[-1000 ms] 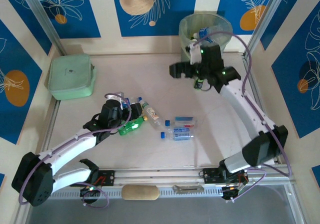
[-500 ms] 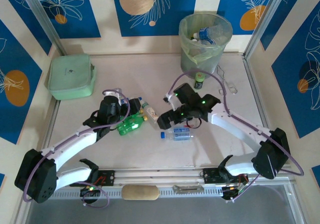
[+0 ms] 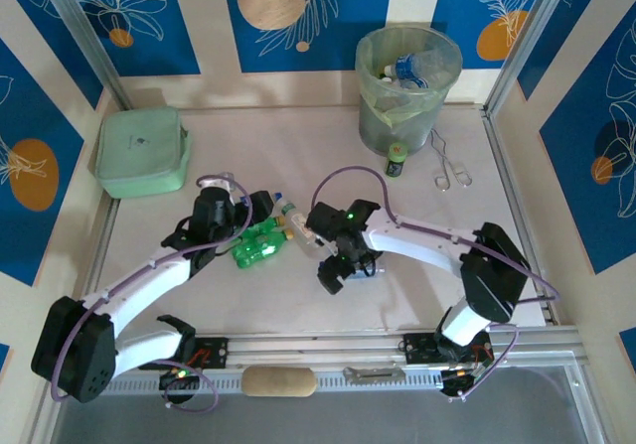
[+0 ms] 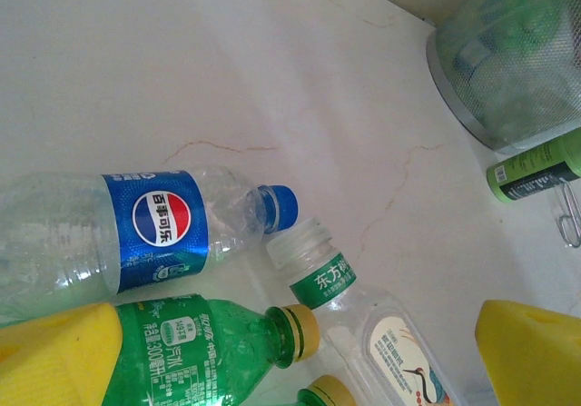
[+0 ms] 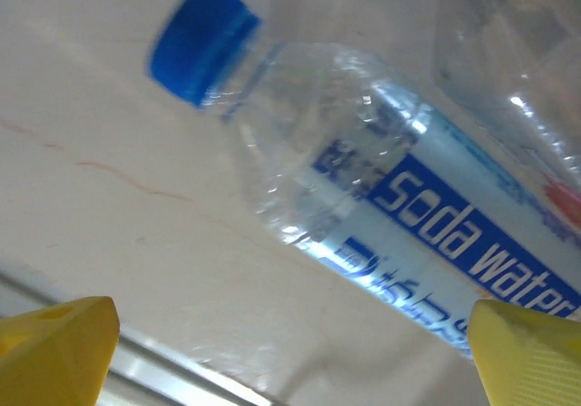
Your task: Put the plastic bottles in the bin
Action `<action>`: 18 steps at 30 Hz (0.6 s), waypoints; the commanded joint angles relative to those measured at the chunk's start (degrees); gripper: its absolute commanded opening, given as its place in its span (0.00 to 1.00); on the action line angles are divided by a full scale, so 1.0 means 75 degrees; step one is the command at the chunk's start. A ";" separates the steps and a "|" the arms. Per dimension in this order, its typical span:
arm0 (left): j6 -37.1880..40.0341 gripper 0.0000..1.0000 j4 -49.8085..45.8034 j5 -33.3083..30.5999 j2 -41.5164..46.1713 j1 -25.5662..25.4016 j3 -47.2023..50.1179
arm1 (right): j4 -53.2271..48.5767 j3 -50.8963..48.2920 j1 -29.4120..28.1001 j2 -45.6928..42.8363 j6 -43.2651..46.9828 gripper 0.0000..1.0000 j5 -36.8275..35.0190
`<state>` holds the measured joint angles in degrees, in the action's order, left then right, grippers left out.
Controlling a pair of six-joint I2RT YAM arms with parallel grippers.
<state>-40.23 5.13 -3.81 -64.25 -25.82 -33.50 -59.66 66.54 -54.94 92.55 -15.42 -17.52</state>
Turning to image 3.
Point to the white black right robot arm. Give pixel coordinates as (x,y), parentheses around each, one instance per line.
(412,245)

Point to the aluminium frame post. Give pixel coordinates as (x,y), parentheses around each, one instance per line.
(82,37)
(526,42)

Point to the clear bottle orange white label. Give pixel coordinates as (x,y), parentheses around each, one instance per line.
(298,223)

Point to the green plastic bin liner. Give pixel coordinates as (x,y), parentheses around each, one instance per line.
(437,94)

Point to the aluminium frame rail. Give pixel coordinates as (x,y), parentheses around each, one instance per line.
(318,349)

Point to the mint green zipper pouch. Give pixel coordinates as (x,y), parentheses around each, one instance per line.
(139,151)

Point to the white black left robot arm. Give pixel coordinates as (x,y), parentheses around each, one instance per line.
(149,285)

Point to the black left base mounting plate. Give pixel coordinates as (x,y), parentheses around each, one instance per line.
(213,352)

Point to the silver metal bracket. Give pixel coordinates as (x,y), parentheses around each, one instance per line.
(372,373)

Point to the black right base mounting plate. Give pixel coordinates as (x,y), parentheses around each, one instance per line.
(417,349)

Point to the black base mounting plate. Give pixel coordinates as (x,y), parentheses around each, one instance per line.
(417,349)
(213,352)

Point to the clear bottle blue white label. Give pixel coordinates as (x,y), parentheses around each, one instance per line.
(375,271)

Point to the small blue label water bottle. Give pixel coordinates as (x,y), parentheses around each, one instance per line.
(420,84)

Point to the grey mesh waste bin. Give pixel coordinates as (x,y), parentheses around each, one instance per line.
(412,131)

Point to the beige oblong cushion pad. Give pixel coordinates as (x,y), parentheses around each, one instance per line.
(278,382)

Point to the clear Pepsi label bottle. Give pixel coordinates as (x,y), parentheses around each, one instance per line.
(277,197)

